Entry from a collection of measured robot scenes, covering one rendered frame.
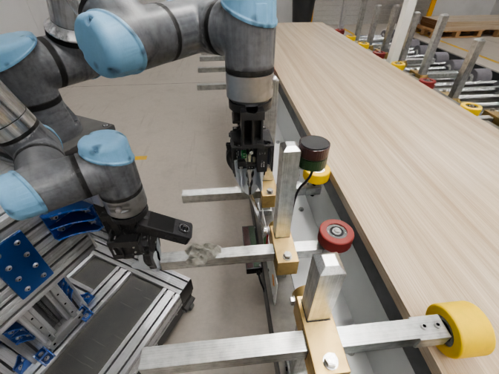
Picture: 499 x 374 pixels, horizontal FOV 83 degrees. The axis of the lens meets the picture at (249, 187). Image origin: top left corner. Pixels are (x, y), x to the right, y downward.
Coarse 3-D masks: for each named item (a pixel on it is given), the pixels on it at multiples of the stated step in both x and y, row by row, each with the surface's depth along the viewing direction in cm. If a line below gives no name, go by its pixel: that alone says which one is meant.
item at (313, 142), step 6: (306, 138) 55; (312, 138) 55; (318, 138) 55; (306, 144) 54; (312, 144) 54; (318, 144) 54; (324, 144) 54; (318, 150) 52; (300, 168) 56; (306, 180) 60; (300, 186) 61; (294, 204) 65
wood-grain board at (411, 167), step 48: (288, 48) 196; (336, 48) 196; (288, 96) 133; (336, 96) 129; (384, 96) 129; (432, 96) 129; (336, 144) 97; (384, 144) 97; (432, 144) 97; (480, 144) 97; (384, 192) 77; (432, 192) 77; (480, 192) 77; (384, 240) 64; (432, 240) 64; (480, 240) 64; (432, 288) 55; (480, 288) 55
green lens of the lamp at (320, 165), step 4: (300, 160) 55; (304, 160) 54; (324, 160) 54; (300, 164) 56; (304, 164) 55; (308, 164) 54; (312, 164) 54; (316, 164) 54; (320, 164) 54; (324, 164) 55; (304, 168) 55; (308, 168) 55; (312, 168) 55; (316, 168) 55; (320, 168) 55
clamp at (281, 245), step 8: (272, 224) 73; (272, 232) 70; (272, 240) 69; (280, 240) 68; (288, 240) 68; (280, 248) 66; (288, 248) 66; (280, 256) 64; (296, 256) 64; (280, 264) 63; (288, 264) 64; (296, 264) 64; (280, 272) 65; (288, 272) 66; (296, 272) 66
